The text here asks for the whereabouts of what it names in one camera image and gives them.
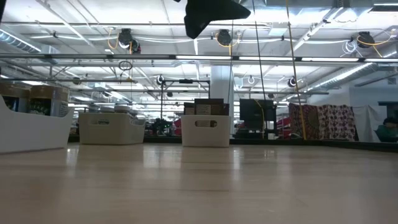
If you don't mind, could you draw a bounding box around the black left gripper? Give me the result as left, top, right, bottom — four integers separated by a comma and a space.
174, 0, 251, 40

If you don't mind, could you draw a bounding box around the white plastic bin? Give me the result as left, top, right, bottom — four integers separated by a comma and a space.
78, 111, 147, 146
0, 95, 75, 154
180, 114, 231, 148

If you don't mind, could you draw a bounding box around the white building column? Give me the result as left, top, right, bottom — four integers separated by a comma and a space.
210, 65, 234, 116

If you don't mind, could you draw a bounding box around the black background monitor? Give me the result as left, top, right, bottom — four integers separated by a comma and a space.
239, 98, 277, 123

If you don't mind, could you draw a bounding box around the patterned fabric partition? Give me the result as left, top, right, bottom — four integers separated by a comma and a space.
288, 103, 358, 141

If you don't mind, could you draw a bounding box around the person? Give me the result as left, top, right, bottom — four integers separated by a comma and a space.
374, 116, 398, 143

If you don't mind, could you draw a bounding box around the long black looped cable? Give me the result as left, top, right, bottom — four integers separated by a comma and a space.
251, 0, 268, 103

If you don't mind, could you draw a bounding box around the black metal rack frame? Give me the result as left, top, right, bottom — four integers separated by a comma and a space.
159, 78, 211, 121

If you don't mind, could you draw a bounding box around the hanging black cable hoop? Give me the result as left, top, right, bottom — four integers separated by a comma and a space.
118, 60, 134, 72

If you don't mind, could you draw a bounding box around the yellow cable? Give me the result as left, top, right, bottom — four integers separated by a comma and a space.
285, 0, 307, 141

